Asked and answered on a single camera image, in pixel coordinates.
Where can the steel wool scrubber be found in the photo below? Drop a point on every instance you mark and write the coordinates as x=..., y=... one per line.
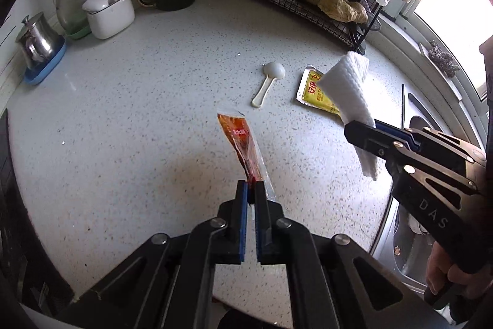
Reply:
x=443, y=60

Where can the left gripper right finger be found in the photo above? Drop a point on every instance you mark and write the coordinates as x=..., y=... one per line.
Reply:
x=306, y=257

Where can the right hand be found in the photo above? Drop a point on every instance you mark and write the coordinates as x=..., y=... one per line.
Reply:
x=477, y=288

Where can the white ceramic sugar jar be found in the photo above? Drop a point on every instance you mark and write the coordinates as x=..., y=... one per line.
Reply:
x=106, y=18

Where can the stainless steel pot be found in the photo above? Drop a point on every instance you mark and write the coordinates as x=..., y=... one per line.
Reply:
x=38, y=41

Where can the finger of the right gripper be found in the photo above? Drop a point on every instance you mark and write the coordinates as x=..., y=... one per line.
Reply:
x=380, y=139

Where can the ginger root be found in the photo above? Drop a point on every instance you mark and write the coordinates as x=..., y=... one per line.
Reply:
x=343, y=11

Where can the white plastic spoon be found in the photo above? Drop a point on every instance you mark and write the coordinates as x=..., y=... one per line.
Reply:
x=273, y=71

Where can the white paper towel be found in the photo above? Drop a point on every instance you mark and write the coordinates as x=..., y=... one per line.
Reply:
x=343, y=84

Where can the black chopstick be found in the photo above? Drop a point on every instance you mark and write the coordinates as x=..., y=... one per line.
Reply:
x=403, y=105

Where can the yellow seasoning packet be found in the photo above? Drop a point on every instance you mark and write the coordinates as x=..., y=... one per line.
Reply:
x=310, y=95

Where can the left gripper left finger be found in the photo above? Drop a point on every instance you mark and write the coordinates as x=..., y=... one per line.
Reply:
x=221, y=240

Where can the red sauce packet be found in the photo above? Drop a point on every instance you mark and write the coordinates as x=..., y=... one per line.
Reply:
x=240, y=135

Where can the blue tray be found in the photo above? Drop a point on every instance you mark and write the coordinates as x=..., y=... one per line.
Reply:
x=38, y=74

